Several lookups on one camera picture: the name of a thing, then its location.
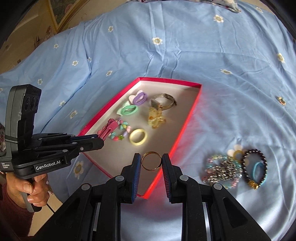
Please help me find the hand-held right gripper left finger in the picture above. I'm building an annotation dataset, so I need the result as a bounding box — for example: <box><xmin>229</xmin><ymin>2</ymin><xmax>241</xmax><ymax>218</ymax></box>
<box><xmin>38</xmin><ymin>153</ymin><xmax>142</xmax><ymax>241</ymax></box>

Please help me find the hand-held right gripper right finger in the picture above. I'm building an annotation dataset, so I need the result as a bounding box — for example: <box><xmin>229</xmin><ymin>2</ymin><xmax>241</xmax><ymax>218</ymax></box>
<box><xmin>162</xmin><ymin>153</ymin><xmax>262</xmax><ymax>241</ymax></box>

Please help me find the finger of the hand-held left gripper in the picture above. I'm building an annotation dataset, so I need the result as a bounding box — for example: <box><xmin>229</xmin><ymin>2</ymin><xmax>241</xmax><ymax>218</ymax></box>
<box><xmin>35</xmin><ymin>138</ymin><xmax>104</xmax><ymax>161</ymax></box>
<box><xmin>32</xmin><ymin>133</ymin><xmax>100</xmax><ymax>142</ymax></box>

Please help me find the gold ring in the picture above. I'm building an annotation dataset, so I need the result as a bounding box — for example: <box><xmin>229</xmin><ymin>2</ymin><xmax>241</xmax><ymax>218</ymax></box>
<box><xmin>141</xmin><ymin>151</ymin><xmax>162</xmax><ymax>171</ymax></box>

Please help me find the pink hair clip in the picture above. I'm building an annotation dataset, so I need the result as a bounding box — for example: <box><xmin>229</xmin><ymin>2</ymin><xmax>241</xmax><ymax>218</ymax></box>
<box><xmin>97</xmin><ymin>119</ymin><xmax>118</xmax><ymax>141</ymax></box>

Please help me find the colourful bead bracelet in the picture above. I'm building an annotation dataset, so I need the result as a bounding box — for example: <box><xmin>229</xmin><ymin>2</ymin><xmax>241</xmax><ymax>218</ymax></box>
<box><xmin>108</xmin><ymin>118</ymin><xmax>132</xmax><ymax>141</ymax></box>

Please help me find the pale yellow bangle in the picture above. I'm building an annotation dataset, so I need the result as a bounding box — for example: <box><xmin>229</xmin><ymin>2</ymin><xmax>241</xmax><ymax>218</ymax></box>
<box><xmin>129</xmin><ymin>128</ymin><xmax>148</xmax><ymax>146</ymax></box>

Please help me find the green hair tie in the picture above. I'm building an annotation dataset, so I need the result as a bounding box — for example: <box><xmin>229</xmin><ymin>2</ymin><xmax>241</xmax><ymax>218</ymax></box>
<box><xmin>116</xmin><ymin>101</ymin><xmax>139</xmax><ymax>116</ymax></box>

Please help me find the red cardboard box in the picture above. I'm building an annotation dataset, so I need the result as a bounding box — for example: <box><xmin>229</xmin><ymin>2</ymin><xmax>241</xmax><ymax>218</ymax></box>
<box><xmin>77</xmin><ymin>77</ymin><xmax>203</xmax><ymax>200</ymax></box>

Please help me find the amber hair claw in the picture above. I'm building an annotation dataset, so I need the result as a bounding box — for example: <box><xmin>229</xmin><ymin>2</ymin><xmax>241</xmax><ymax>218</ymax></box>
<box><xmin>147</xmin><ymin>107</ymin><xmax>167</xmax><ymax>129</ymax></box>

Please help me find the purple hair tie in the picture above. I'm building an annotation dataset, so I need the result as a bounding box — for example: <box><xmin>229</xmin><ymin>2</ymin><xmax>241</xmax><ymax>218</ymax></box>
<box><xmin>128</xmin><ymin>90</ymin><xmax>148</xmax><ymax>105</ymax></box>

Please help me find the gold wrist watch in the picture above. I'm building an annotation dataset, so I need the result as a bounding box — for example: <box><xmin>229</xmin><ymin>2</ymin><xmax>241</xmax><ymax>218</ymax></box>
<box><xmin>150</xmin><ymin>93</ymin><xmax>177</xmax><ymax>112</ymax></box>

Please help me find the person's left forearm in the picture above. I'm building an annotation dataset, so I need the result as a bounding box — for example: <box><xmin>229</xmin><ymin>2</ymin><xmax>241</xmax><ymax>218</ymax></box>
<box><xmin>0</xmin><ymin>183</ymin><xmax>35</xmax><ymax>232</ymax></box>

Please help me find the person's left hand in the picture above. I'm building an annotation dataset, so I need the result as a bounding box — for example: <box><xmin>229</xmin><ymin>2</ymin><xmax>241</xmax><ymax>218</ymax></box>
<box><xmin>6</xmin><ymin>173</ymin><xmax>50</xmax><ymax>205</ymax></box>

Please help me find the printed blue pillow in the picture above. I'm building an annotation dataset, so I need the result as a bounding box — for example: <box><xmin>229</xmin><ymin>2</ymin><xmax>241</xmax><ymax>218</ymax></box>
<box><xmin>129</xmin><ymin>0</ymin><xmax>241</xmax><ymax>12</ymax></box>

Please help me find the crystal bead bracelet pile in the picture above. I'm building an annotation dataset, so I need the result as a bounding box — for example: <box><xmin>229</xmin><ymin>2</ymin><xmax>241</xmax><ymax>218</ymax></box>
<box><xmin>202</xmin><ymin>154</ymin><xmax>243</xmax><ymax>189</ymax></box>

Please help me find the black bead bracelet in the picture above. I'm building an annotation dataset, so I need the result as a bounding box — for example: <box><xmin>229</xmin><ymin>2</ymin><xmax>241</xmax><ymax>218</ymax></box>
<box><xmin>240</xmin><ymin>149</ymin><xmax>269</xmax><ymax>190</ymax></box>

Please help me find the blue hair tie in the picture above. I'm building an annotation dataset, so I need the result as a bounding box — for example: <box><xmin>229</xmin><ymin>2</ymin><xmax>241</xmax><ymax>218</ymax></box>
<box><xmin>251</xmin><ymin>162</ymin><xmax>269</xmax><ymax>186</ymax></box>

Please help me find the framed wall picture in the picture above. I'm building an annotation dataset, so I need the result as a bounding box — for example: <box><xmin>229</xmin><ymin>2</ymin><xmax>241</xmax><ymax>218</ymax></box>
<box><xmin>50</xmin><ymin>0</ymin><xmax>97</xmax><ymax>32</ymax></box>

